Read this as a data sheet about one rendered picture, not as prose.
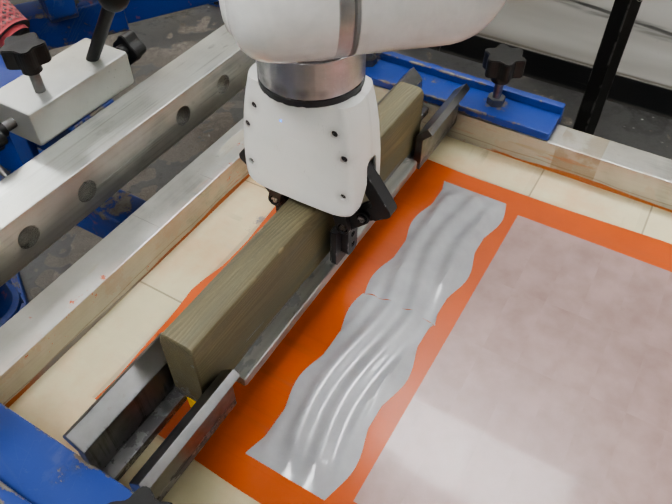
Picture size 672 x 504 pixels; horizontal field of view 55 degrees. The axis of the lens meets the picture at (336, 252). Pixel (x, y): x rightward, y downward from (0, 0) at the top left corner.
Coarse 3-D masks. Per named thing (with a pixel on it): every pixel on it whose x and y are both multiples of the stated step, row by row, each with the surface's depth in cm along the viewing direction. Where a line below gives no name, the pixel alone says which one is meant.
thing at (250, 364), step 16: (400, 176) 64; (368, 224) 59; (320, 272) 55; (304, 288) 54; (320, 288) 55; (288, 304) 53; (304, 304) 53; (288, 320) 52; (272, 336) 51; (256, 352) 50; (272, 352) 51; (240, 368) 49; (256, 368) 49
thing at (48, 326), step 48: (240, 144) 68; (480, 144) 73; (528, 144) 70; (576, 144) 68; (192, 192) 63; (624, 192) 67; (144, 240) 58; (48, 288) 55; (96, 288) 55; (0, 336) 51; (48, 336) 52; (0, 384) 49
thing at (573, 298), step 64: (512, 192) 68; (384, 256) 62; (512, 256) 62; (576, 256) 62; (640, 256) 62; (448, 320) 57; (512, 320) 57; (576, 320) 57; (640, 320) 57; (576, 384) 52; (640, 384) 52
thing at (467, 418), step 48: (336, 288) 59; (288, 336) 56; (432, 336) 56; (240, 384) 52; (288, 384) 52; (432, 384) 52; (480, 384) 52; (528, 384) 52; (240, 432) 50; (384, 432) 50; (432, 432) 49; (480, 432) 49; (528, 432) 49; (576, 432) 49; (624, 432) 49; (240, 480) 47; (288, 480) 47; (384, 480) 47; (432, 480) 47; (480, 480) 47; (528, 480) 47; (576, 480) 47; (624, 480) 47
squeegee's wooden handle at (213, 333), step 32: (416, 96) 62; (384, 128) 58; (416, 128) 65; (384, 160) 60; (288, 224) 50; (320, 224) 53; (256, 256) 48; (288, 256) 50; (320, 256) 55; (224, 288) 46; (256, 288) 47; (288, 288) 52; (192, 320) 44; (224, 320) 44; (256, 320) 49; (192, 352) 42; (224, 352) 46; (192, 384) 46
